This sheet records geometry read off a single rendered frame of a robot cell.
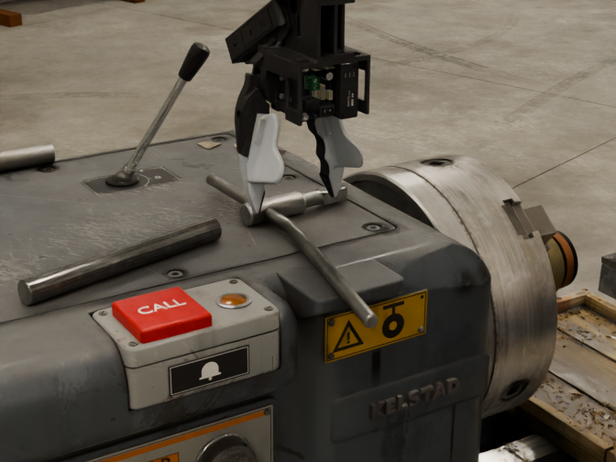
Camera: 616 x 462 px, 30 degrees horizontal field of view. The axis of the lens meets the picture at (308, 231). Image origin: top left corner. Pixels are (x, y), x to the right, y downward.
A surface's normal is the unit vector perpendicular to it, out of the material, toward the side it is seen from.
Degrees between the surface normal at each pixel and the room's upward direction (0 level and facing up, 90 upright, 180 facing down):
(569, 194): 0
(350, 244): 0
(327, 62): 90
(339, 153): 105
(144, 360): 90
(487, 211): 34
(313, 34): 90
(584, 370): 0
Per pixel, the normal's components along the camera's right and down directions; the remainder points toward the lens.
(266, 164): -0.82, -0.06
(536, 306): 0.51, 0.10
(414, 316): 0.52, 0.33
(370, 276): 0.00, -0.92
